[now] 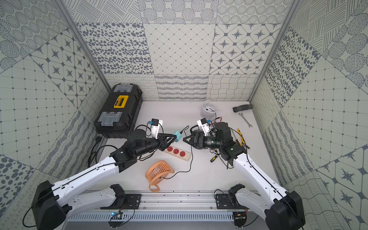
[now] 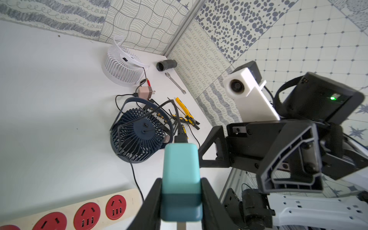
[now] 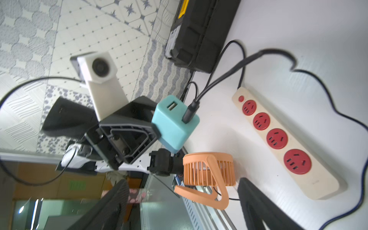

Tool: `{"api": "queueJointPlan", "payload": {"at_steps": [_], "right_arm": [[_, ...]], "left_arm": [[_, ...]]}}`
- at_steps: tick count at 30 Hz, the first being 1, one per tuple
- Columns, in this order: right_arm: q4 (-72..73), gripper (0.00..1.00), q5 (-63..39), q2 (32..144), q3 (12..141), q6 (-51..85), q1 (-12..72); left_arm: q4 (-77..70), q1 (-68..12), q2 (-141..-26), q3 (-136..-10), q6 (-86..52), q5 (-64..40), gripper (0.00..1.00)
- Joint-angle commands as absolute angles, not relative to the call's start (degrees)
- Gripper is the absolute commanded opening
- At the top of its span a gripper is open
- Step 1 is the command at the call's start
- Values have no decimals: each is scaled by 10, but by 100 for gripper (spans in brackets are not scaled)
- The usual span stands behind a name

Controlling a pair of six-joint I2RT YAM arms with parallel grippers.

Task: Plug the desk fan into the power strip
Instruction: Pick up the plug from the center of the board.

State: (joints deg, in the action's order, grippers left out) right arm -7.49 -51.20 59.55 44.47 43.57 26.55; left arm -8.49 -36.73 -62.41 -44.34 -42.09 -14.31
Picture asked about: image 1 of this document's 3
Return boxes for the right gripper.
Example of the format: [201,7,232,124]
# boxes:
[182,133,222,150]

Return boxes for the teal USB charger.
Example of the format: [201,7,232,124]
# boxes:
[174,131,182,142]

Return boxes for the beige red power strip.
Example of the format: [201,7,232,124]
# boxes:
[164,146,191,161]

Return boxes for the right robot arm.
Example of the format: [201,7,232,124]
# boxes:
[183,121,306,230]

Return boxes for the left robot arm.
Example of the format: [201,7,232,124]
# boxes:
[31,129,181,230]

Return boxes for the orange desk fan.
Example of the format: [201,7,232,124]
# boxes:
[145,161,175,192]

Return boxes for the black yellow screwdriver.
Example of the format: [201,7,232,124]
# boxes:
[210,155,218,163]

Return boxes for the yellow pliers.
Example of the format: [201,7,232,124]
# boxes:
[237,129,250,149]

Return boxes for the black cylinder grip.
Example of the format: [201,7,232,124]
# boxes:
[232,104,253,113]

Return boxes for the black yellow toolbox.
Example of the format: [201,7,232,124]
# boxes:
[94,83,143,139]

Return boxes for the silver wrench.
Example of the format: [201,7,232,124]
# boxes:
[239,113,253,128]

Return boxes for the orange fan black cable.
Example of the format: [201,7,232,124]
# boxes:
[162,126,195,180]

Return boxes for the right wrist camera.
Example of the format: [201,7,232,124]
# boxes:
[197,118,210,137]

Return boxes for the aluminium rail frame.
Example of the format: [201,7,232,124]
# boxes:
[61,188,288,213]

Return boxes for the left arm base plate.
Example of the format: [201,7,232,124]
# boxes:
[100,194,142,209]

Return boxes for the power strip black cord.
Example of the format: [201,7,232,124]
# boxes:
[87,136,118,167]

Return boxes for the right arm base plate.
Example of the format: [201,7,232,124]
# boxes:
[215,193,245,210]

